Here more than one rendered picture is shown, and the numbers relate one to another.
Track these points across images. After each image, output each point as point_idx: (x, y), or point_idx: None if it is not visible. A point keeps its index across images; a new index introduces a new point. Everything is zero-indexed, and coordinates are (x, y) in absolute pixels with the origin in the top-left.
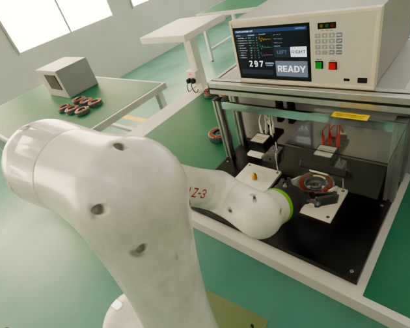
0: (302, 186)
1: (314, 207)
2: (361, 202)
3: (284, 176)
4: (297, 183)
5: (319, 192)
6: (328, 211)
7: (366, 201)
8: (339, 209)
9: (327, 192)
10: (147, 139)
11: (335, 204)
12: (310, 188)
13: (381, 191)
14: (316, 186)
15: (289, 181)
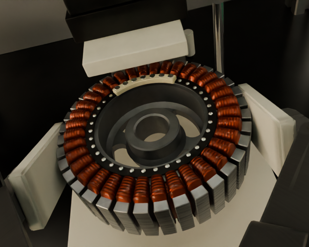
0: (102, 176)
1: (196, 233)
2: (302, 107)
3: (6, 155)
4: (59, 170)
5: (308, 191)
6: (261, 212)
7: None
8: (275, 177)
9: (307, 143)
10: None
11: (251, 163)
12: (139, 159)
13: None
14: (152, 134)
15: None
